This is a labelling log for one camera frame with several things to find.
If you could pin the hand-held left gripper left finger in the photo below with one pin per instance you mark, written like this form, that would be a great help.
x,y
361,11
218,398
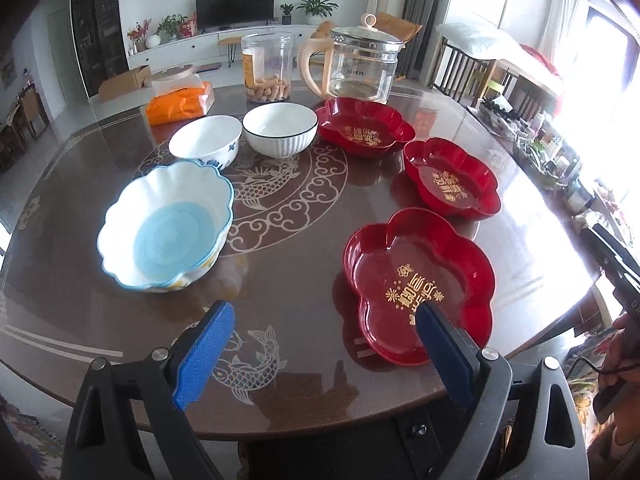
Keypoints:
x,y
205,355

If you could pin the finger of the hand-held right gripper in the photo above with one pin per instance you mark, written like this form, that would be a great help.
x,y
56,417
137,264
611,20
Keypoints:
x,y
610,250

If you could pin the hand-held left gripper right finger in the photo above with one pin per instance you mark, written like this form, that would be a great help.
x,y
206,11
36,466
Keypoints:
x,y
445,355

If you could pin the white bowl with blue flowers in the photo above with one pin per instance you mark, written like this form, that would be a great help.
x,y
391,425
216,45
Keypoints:
x,y
202,141

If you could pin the white bowl with black rim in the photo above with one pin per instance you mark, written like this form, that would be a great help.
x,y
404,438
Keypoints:
x,y
280,127

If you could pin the person's right hand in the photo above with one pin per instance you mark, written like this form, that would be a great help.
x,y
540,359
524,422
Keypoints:
x,y
614,355

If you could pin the red flower-shaped plate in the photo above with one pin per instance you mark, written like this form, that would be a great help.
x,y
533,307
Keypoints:
x,y
367,127
415,280
450,180

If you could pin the cluttered side table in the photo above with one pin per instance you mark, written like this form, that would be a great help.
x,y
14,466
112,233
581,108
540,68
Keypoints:
x,y
545,150

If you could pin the blue-rimmed scalloped white bowl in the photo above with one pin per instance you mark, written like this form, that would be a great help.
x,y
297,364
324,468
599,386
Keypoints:
x,y
165,240

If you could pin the patterned floor rug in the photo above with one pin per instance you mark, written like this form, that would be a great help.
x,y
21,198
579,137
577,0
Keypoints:
x,y
27,440

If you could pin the dark wooden chair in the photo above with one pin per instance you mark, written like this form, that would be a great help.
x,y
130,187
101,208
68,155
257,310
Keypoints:
x,y
462,72

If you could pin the white curtain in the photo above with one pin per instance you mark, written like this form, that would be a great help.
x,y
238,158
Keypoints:
x,y
562,15

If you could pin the orange tissue pack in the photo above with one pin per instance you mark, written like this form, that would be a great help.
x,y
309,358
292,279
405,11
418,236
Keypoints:
x,y
177,105

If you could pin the white pillow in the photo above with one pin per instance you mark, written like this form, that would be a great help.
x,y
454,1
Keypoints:
x,y
475,37

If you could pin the cardboard box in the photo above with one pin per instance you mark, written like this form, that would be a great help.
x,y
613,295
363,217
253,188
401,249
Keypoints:
x,y
125,82

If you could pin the clear plastic snack jar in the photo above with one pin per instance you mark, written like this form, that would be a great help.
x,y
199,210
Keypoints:
x,y
267,67

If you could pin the brown wooden chair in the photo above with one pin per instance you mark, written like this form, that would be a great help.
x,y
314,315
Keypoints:
x,y
32,110

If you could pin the grey curtain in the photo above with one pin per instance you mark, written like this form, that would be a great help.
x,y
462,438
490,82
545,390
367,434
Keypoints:
x,y
425,10

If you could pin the white television cabinet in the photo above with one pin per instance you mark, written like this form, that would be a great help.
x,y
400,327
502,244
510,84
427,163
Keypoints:
x,y
190,50

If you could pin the wooden stool with hairpin legs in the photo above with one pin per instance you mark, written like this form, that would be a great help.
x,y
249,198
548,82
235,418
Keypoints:
x,y
234,41

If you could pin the round white vase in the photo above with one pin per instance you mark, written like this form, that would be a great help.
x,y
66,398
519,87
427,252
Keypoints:
x,y
153,40

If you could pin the red flowers in vase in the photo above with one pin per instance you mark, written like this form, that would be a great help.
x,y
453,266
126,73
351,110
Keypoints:
x,y
137,35

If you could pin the red gift box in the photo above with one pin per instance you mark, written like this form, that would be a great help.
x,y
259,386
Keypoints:
x,y
188,28

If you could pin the bushy green potted plant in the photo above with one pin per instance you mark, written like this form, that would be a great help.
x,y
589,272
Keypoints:
x,y
171,26

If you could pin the dark display shelf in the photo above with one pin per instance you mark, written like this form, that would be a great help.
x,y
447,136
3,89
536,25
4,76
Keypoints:
x,y
97,25

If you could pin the black television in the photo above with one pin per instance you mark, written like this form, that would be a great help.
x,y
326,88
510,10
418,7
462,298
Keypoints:
x,y
235,5

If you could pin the small green potted plant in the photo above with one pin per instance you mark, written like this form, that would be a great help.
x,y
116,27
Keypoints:
x,y
286,12

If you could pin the large green potted plant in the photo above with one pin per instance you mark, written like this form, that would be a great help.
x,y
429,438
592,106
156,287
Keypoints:
x,y
317,7

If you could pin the framed wall picture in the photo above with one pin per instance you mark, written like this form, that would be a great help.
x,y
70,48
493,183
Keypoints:
x,y
6,70

